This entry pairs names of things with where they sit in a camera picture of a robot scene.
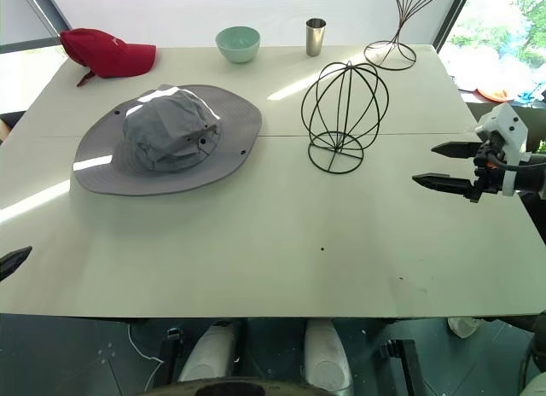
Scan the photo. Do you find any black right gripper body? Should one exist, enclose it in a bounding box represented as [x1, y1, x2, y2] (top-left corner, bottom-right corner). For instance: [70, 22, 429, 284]
[468, 132, 509, 204]

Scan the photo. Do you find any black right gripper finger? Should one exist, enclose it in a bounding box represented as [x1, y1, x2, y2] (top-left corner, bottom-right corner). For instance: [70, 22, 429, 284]
[411, 172, 474, 197]
[431, 141, 485, 160]

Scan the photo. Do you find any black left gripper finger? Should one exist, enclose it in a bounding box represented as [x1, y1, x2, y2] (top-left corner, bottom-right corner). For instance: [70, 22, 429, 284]
[0, 245, 34, 282]

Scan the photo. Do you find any grey wide-brim bucket hat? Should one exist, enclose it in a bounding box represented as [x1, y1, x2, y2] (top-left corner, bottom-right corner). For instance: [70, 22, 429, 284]
[72, 84, 263, 197]

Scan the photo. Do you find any orange plate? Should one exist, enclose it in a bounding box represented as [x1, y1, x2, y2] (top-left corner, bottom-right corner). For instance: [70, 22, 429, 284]
[475, 87, 515, 102]

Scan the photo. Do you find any blue plastic object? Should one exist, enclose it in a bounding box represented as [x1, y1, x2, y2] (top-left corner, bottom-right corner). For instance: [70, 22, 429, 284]
[516, 82, 543, 102]

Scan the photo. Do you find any white crumpled object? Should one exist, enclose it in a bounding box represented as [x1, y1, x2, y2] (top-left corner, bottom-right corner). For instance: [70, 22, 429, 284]
[446, 316, 483, 339]

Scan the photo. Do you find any stainless steel cup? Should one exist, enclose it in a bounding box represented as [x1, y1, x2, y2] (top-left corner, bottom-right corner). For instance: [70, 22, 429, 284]
[305, 17, 328, 57]

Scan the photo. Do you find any white right robot leg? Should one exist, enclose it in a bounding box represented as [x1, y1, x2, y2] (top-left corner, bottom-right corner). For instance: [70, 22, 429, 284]
[304, 319, 355, 395]

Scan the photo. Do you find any white robot leg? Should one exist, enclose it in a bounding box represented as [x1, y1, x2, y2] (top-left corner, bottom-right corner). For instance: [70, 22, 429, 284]
[177, 322, 237, 383]
[304, 319, 355, 395]

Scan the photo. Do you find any white left robot leg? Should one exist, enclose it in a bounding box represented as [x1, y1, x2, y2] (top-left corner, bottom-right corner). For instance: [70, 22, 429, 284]
[177, 322, 237, 383]

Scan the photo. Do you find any red baseball cap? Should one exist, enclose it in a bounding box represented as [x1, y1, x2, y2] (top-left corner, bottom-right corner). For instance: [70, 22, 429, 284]
[59, 27, 157, 88]

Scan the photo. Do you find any mint green bowl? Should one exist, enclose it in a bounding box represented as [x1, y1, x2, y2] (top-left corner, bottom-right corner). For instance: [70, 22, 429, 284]
[214, 26, 261, 65]

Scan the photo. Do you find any dark rounded robot body shape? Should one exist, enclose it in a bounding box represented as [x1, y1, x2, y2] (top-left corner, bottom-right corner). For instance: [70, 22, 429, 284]
[143, 375, 338, 396]

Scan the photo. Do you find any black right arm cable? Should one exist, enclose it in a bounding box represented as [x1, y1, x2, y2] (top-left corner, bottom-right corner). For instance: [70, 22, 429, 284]
[488, 154, 546, 172]

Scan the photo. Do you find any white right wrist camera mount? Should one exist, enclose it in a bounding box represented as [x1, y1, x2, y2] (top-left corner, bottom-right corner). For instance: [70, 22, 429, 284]
[474, 102, 531, 197]

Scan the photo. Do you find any black wire head hat stand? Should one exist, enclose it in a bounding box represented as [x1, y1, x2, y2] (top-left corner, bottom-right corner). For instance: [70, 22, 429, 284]
[300, 61, 390, 174]

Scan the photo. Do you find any brown wire stand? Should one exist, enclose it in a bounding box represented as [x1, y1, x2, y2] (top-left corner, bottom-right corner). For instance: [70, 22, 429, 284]
[363, 0, 450, 71]

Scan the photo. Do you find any white floor cable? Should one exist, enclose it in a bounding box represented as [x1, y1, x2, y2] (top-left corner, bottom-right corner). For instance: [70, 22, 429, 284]
[125, 323, 166, 391]

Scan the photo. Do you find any black table leg frame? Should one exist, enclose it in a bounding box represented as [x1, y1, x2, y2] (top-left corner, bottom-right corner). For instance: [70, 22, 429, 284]
[378, 338, 427, 396]
[158, 326, 185, 384]

